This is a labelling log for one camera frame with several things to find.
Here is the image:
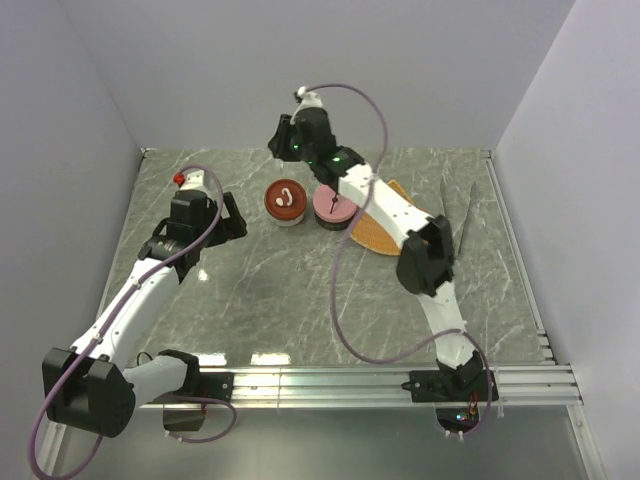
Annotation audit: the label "brown round lid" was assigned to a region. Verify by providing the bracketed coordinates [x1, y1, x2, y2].
[263, 178, 308, 221]

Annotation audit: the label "pink round lid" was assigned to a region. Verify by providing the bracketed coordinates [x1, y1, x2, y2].
[312, 185, 358, 218]

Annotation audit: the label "pink-white steel lunch container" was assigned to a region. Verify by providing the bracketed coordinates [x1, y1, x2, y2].
[263, 178, 309, 229]

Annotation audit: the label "metal tongs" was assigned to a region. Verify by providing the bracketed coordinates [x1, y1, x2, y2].
[437, 178, 480, 261]

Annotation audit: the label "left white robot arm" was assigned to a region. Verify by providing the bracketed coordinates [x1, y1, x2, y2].
[42, 190, 247, 438]

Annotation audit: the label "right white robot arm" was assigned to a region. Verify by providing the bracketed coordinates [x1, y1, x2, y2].
[268, 107, 498, 403]

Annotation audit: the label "black steel lunch container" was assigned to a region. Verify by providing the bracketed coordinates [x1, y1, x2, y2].
[314, 211, 355, 231]

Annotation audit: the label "woven bamboo triangular tray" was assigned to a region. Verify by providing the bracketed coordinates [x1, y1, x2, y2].
[349, 179, 426, 257]

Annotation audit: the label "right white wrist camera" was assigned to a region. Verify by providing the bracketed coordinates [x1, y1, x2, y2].
[293, 86, 324, 117]

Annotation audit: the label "aluminium mounting rail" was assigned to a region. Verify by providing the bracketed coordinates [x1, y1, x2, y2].
[228, 365, 583, 409]

